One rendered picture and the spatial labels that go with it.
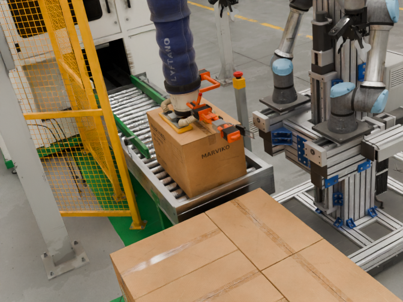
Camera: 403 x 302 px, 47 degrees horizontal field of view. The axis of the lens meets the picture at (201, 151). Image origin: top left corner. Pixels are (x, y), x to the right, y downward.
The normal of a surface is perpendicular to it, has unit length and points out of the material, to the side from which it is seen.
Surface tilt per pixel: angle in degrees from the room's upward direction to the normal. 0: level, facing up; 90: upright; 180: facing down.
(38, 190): 88
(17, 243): 0
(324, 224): 0
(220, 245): 0
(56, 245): 90
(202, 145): 90
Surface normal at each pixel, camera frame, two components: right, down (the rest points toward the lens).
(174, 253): -0.15, -0.86
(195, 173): 0.44, 0.39
